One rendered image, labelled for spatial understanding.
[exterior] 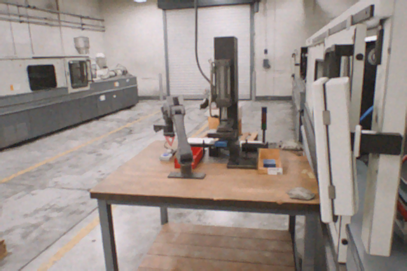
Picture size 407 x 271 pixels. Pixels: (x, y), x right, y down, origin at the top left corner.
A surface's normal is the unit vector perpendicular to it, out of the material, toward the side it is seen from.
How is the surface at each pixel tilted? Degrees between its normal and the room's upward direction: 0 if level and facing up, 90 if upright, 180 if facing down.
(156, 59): 90
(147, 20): 90
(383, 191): 90
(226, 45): 90
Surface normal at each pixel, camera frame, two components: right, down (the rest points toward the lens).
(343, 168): -0.43, 0.22
